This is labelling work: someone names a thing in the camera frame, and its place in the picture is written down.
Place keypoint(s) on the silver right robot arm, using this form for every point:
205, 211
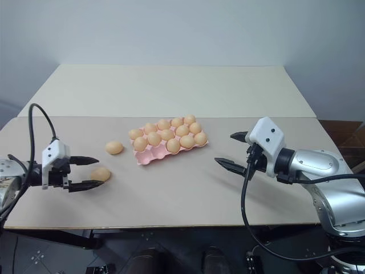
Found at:
313, 162

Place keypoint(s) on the tan egg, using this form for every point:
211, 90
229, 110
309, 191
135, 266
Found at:
187, 141
114, 148
189, 119
154, 138
140, 144
177, 122
150, 128
167, 134
182, 130
173, 145
164, 124
200, 138
100, 173
195, 128
135, 133

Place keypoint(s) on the brown wooden furniture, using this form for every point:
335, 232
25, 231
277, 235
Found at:
342, 137

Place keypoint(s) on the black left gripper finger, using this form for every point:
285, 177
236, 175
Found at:
84, 161
84, 186

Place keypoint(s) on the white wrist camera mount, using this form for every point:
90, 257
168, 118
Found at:
268, 137
52, 151

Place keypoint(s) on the pink egg carton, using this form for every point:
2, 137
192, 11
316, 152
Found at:
149, 157

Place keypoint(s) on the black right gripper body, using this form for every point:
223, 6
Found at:
256, 160

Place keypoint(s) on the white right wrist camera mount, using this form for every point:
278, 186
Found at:
268, 137

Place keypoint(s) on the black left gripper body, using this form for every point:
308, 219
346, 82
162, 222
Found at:
58, 171

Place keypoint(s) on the black table frame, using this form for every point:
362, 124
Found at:
57, 238

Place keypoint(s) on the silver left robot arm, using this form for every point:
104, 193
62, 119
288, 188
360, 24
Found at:
10, 168

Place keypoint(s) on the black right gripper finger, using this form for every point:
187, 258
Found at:
240, 136
232, 165

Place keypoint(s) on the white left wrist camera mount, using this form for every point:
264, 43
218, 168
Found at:
52, 151

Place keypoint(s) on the dark rounded shape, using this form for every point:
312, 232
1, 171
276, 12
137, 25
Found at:
214, 261

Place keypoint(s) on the small black device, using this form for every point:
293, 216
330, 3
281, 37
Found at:
252, 262

